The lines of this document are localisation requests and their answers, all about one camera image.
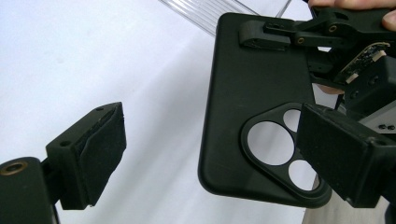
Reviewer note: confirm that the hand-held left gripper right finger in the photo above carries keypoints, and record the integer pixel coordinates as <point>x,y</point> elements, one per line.
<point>342,155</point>

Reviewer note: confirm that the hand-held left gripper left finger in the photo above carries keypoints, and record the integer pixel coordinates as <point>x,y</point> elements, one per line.
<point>90,155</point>

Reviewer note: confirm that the black phone case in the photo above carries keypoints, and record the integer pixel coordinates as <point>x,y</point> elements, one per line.
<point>249,77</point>

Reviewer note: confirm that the clear plastic ridged bin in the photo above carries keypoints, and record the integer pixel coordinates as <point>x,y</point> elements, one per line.
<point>211,12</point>

